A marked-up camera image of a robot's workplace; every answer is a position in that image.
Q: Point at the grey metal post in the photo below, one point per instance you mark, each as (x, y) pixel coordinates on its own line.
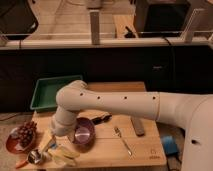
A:
(95, 29)

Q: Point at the black barrier panel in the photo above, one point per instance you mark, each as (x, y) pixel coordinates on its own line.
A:
(184, 69)

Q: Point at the green plastic bin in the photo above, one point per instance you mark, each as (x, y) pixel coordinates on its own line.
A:
(44, 96)

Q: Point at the wooden cutting board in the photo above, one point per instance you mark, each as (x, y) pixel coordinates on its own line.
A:
(108, 153)

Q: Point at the metal measuring cup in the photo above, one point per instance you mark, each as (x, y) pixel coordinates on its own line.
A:
(38, 155)

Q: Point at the black handled tool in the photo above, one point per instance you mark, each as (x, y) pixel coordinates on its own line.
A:
(101, 119)

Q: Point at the purple bowl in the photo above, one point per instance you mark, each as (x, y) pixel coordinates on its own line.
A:
(84, 132)

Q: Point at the bunch of dark grapes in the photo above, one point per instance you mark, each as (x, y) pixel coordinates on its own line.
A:
(26, 133)

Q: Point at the red plate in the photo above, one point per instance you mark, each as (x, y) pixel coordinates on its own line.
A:
(12, 144)

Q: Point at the blue object on floor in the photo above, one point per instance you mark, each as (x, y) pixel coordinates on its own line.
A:
(169, 145)

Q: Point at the silver fork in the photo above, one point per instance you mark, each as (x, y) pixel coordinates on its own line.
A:
(119, 134)

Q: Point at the yellow banana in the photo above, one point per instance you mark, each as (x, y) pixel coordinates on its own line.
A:
(63, 156)

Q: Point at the grey rectangular block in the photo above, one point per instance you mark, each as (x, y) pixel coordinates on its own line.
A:
(138, 126)

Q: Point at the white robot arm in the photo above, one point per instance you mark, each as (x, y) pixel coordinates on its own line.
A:
(191, 112)

